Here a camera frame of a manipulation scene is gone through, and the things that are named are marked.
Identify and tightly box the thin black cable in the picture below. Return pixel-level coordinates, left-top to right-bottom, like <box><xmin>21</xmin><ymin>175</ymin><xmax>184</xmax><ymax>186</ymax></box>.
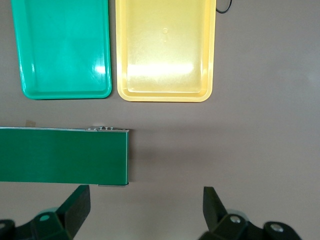
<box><xmin>215</xmin><ymin>0</ymin><xmax>234</xmax><ymax>14</ymax></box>

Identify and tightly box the green plastic tray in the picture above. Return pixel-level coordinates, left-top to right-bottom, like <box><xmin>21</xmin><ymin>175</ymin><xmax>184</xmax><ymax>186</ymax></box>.
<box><xmin>10</xmin><ymin>0</ymin><xmax>113</xmax><ymax>100</ymax></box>

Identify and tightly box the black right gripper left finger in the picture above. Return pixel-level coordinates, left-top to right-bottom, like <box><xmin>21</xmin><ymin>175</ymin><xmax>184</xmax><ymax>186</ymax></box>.
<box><xmin>0</xmin><ymin>184</ymin><xmax>91</xmax><ymax>240</ymax></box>

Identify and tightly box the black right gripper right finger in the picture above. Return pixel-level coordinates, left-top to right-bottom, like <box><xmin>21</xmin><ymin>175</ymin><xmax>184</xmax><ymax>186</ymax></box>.
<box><xmin>197</xmin><ymin>186</ymin><xmax>303</xmax><ymax>240</ymax></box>

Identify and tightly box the yellow plastic tray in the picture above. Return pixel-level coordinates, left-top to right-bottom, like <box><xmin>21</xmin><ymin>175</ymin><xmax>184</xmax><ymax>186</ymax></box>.
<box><xmin>115</xmin><ymin>0</ymin><xmax>217</xmax><ymax>103</ymax></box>

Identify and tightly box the green belt conveyor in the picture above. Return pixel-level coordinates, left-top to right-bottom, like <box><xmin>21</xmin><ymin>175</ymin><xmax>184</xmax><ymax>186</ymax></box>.
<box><xmin>0</xmin><ymin>123</ymin><xmax>131</xmax><ymax>187</ymax></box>

